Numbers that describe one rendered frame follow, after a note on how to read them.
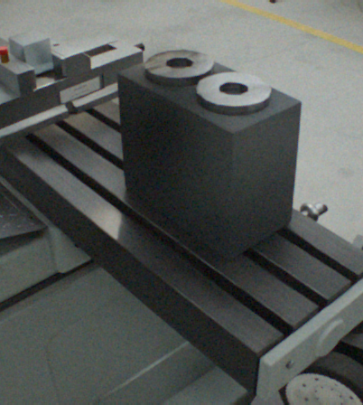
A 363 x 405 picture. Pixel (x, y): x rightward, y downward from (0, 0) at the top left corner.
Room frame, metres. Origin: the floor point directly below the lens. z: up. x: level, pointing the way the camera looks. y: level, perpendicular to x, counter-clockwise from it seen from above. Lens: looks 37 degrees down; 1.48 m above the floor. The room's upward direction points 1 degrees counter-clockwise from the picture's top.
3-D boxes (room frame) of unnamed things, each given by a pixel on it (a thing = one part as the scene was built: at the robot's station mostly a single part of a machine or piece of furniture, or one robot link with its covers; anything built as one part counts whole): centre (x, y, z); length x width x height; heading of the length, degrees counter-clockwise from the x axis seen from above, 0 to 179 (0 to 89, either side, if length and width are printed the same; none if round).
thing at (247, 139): (0.73, -0.03, 1.04); 0.22 x 0.12 x 0.20; 40
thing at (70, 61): (1.07, 0.22, 1.03); 0.12 x 0.06 x 0.04; 40
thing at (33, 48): (1.04, 0.27, 1.05); 0.06 x 0.05 x 0.06; 40
